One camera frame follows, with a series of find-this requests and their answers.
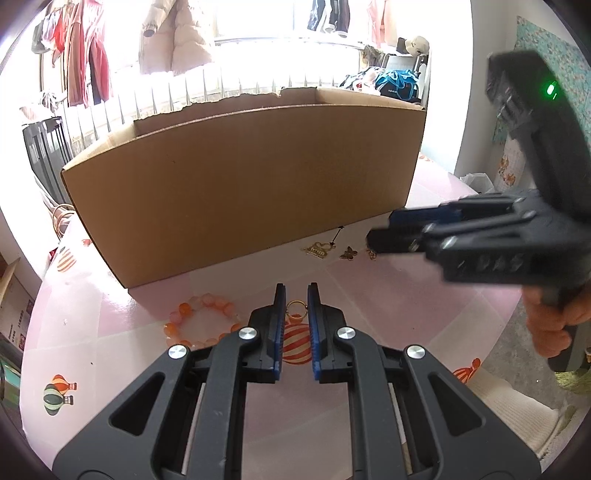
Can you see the blue bag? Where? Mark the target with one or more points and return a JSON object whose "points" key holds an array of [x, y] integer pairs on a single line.
{"points": [[397, 85]]}

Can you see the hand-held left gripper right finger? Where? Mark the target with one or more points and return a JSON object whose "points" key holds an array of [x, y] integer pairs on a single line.
{"points": [[314, 332]]}

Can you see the beige printed rolled mat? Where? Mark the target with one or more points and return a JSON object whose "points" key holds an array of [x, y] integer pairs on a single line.
{"points": [[508, 170]]}

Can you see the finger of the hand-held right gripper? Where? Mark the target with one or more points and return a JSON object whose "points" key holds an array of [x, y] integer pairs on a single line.
{"points": [[438, 213], [388, 241]]}

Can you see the small gold charm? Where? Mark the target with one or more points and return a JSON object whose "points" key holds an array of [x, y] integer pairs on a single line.
{"points": [[372, 254]]}

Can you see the metal balcony railing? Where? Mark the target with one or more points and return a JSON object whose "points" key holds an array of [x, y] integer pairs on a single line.
{"points": [[300, 41]]}

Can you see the crumpled white plastic bag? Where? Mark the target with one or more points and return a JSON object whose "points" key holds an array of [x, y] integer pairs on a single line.
{"points": [[478, 181]]}

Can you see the pink shirt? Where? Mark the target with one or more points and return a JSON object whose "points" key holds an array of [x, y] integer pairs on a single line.
{"points": [[381, 21]]}

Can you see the person's right hand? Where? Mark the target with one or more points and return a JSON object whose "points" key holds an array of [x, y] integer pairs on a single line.
{"points": [[542, 327]]}

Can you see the dark garment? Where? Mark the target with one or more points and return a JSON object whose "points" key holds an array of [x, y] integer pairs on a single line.
{"points": [[95, 78]]}

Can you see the person's right forearm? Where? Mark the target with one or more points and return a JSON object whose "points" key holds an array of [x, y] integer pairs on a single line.
{"points": [[512, 410]]}

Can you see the pile of clothes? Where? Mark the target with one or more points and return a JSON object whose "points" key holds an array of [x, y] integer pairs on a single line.
{"points": [[360, 81]]}

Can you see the grey rag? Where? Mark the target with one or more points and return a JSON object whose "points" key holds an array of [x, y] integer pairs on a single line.
{"points": [[51, 101]]}

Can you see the beige puffer coat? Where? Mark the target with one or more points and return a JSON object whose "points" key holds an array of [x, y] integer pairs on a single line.
{"points": [[178, 41]]}

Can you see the printed cardboard storage box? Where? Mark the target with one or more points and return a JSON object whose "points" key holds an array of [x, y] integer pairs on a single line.
{"points": [[16, 314]]}

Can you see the brown cardboard box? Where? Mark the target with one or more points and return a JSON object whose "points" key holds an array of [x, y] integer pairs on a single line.
{"points": [[231, 194]]}

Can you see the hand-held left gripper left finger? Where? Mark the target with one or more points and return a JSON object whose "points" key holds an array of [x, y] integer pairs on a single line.
{"points": [[278, 332]]}

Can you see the gold butterfly charm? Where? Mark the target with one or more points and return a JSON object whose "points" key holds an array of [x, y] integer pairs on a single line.
{"points": [[349, 253]]}

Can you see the grey-blue garment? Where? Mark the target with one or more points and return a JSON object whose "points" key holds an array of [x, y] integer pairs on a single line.
{"points": [[44, 27]]}

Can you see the dark denim jacket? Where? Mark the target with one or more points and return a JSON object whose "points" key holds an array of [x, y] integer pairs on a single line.
{"points": [[330, 14]]}

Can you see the red garment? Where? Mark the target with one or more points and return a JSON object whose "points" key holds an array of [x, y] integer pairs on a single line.
{"points": [[76, 55]]}

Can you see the beige hat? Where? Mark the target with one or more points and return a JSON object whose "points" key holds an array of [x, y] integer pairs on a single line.
{"points": [[415, 45]]}

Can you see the teal box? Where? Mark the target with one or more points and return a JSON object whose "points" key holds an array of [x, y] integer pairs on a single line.
{"points": [[9, 383]]}

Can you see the teal floral wall cloth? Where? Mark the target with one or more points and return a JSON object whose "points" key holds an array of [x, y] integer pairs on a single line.
{"points": [[572, 50]]}

